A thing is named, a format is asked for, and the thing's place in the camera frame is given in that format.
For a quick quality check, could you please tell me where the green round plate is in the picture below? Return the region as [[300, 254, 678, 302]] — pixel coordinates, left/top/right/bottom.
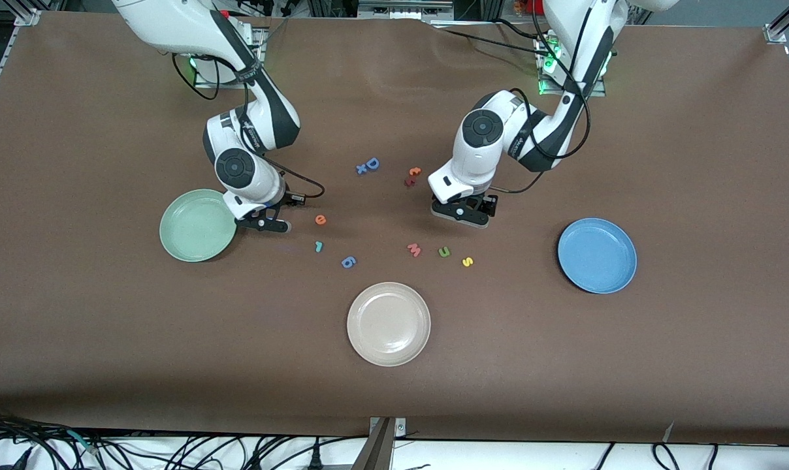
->
[[159, 189, 238, 263]]

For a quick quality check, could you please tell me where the blue round plate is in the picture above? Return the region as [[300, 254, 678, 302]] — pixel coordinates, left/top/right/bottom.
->
[[557, 217, 638, 294]]

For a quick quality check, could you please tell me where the beige round plate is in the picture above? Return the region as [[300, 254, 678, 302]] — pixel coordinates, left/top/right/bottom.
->
[[346, 281, 432, 368]]

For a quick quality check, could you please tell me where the grey metal equipment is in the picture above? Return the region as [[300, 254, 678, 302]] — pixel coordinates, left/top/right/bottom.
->
[[357, 0, 454, 20]]

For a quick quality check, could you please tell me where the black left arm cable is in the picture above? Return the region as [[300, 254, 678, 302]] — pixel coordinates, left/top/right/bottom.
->
[[496, 0, 592, 195]]

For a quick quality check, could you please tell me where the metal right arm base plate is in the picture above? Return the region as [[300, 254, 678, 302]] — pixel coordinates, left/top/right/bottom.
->
[[194, 26, 266, 89]]

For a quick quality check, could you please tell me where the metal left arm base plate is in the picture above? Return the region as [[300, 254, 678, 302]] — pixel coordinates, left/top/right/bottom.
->
[[535, 33, 607, 97]]

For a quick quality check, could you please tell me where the black table cable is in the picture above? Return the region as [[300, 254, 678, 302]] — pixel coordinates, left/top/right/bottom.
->
[[430, 25, 542, 52], [496, 18, 545, 40]]

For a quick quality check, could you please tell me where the aluminium camera post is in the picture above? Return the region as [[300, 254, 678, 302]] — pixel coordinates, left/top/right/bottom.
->
[[352, 416, 408, 470]]

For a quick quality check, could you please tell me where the black looped floor cable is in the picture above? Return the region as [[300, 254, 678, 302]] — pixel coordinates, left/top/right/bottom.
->
[[651, 443, 681, 470]]

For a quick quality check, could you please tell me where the teal tipped cable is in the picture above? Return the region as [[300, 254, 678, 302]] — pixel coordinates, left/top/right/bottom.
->
[[65, 428, 101, 456]]

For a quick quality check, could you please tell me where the aluminium frame profile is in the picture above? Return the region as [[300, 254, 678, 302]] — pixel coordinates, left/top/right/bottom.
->
[[764, 0, 789, 45], [0, 0, 42, 128]]

